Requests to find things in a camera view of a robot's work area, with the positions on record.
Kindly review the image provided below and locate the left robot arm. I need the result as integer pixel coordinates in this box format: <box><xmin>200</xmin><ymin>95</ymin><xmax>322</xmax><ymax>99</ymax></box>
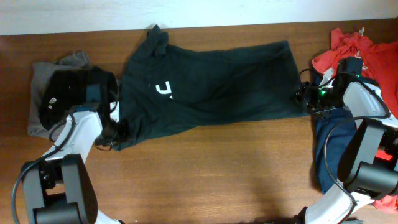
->
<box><xmin>11</xmin><ymin>84</ymin><xmax>119</xmax><ymax>223</ymax></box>

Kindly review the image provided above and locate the red garment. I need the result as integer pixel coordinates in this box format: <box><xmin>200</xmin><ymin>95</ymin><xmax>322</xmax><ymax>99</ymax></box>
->
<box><xmin>312</xmin><ymin>27</ymin><xmax>398</xmax><ymax>214</ymax></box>

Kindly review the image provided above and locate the blue garment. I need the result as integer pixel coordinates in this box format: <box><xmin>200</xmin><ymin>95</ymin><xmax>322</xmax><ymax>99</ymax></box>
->
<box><xmin>312</xmin><ymin>108</ymin><xmax>357</xmax><ymax>194</ymax></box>

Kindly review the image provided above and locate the black folded garment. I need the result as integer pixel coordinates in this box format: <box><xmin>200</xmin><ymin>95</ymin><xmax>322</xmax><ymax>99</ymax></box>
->
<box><xmin>39</xmin><ymin>67</ymin><xmax>118</xmax><ymax>130</ymax></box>

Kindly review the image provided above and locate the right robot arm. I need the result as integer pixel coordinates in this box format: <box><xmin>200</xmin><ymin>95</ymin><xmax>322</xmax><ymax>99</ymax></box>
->
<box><xmin>292</xmin><ymin>57</ymin><xmax>397</xmax><ymax>223</ymax></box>

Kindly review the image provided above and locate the dark green Nike t-shirt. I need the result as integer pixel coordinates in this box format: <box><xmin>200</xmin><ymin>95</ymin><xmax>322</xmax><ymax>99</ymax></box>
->
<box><xmin>115</xmin><ymin>26</ymin><xmax>305</xmax><ymax>151</ymax></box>

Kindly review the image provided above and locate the grey folded garment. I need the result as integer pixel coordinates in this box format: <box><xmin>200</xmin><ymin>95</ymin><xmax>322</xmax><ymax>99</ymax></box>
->
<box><xmin>27</xmin><ymin>50</ymin><xmax>124</xmax><ymax>141</ymax></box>

